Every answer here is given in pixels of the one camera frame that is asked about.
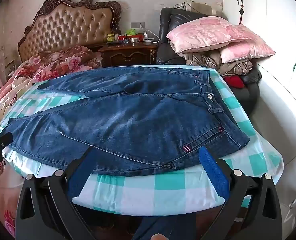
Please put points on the red cloth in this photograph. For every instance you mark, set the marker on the red cloth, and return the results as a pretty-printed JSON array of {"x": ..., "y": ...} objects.
[{"x": 234, "y": 81}]

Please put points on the plaid folded blanket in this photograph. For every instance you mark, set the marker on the plaid folded blanket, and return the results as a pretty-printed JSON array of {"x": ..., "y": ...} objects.
[{"x": 213, "y": 63}]

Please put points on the person's leg in blue pants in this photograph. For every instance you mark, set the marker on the person's leg in blue pants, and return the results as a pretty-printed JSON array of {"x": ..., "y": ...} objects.
[{"x": 168, "y": 226}]

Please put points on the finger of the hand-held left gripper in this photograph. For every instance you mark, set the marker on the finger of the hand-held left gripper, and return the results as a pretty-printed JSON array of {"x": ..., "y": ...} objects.
[{"x": 5, "y": 140}]

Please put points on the black jacket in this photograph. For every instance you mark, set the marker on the black jacket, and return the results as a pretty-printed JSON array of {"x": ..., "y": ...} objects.
[{"x": 252, "y": 77}]

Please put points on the round metal tin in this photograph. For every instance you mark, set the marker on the round metal tin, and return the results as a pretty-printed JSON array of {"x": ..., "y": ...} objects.
[{"x": 134, "y": 39}]

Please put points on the tufted leather carved headboard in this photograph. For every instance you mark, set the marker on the tufted leather carved headboard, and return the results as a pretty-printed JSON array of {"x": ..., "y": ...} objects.
[{"x": 68, "y": 27}]

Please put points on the pink floral quilt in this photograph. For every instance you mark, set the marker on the pink floral quilt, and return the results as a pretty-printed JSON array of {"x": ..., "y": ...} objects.
[{"x": 58, "y": 62}]

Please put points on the small pink pillow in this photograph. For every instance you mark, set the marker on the small pink pillow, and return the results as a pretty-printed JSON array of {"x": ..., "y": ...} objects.
[{"x": 250, "y": 48}]

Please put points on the green crumpled bag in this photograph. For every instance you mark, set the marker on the green crumpled bag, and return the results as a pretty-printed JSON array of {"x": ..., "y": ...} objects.
[{"x": 131, "y": 32}]

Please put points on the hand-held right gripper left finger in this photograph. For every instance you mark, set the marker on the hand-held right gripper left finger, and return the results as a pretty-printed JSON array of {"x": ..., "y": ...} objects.
[{"x": 80, "y": 180}]

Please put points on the dark knot wall ornament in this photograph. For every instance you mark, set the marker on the dark knot wall ornament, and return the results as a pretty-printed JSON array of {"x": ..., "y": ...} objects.
[{"x": 241, "y": 12}]

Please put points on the white wardrobe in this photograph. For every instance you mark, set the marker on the white wardrobe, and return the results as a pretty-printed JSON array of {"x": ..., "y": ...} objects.
[{"x": 270, "y": 30}]

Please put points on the pink cloth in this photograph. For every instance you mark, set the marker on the pink cloth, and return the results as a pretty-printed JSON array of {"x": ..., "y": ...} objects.
[{"x": 208, "y": 33}]

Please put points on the green white checkered cloth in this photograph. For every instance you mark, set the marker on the green white checkered cloth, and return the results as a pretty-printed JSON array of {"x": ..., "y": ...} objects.
[{"x": 150, "y": 192}]

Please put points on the beige hanging bag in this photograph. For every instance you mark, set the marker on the beige hanging bag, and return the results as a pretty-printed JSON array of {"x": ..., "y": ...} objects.
[{"x": 205, "y": 8}]

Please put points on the white wall socket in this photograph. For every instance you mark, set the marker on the white wall socket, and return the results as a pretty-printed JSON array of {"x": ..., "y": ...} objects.
[{"x": 138, "y": 25}]

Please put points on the blue denim pants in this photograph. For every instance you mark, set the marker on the blue denim pants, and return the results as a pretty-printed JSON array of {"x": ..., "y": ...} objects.
[{"x": 125, "y": 120}]

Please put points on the yellow jar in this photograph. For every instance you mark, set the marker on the yellow jar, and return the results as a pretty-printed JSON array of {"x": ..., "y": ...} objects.
[{"x": 110, "y": 38}]

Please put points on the dark wooden nightstand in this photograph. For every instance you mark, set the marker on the dark wooden nightstand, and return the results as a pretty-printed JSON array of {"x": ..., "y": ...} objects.
[{"x": 128, "y": 53}]

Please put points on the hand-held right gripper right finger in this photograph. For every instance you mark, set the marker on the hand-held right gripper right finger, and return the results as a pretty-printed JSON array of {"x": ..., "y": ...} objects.
[{"x": 211, "y": 172}]

